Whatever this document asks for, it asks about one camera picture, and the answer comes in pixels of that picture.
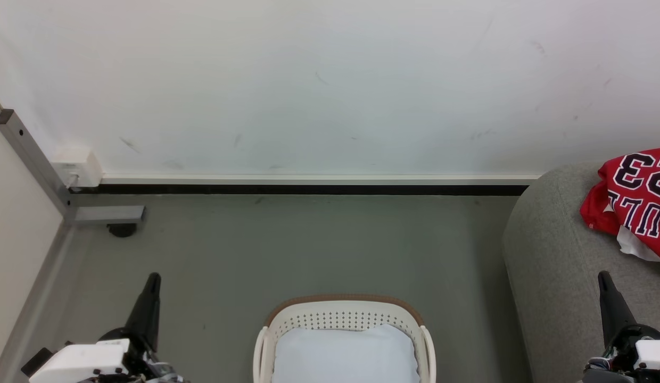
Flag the white laundry basket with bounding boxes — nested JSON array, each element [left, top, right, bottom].
[[252, 294, 438, 383]]

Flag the black baseboard strip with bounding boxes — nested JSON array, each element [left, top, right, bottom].
[[69, 184, 531, 196]]

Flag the white baseboard trim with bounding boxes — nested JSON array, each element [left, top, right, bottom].
[[100, 172, 545, 186]]

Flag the white wall socket box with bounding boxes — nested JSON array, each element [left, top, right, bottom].
[[50, 147, 103, 188]]

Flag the pale blue folded clothing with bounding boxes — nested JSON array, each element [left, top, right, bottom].
[[271, 324, 420, 383]]

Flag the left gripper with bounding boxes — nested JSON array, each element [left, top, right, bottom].
[[85, 273, 188, 383]]

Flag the white partition panel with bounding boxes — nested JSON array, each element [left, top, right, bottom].
[[0, 93, 63, 373]]

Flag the grey fabric sofa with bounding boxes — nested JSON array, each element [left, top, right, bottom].
[[501, 161, 660, 383]]

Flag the red basketball jersey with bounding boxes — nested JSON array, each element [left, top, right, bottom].
[[579, 147, 660, 265]]

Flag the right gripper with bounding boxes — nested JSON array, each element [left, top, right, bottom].
[[582, 271, 660, 383]]

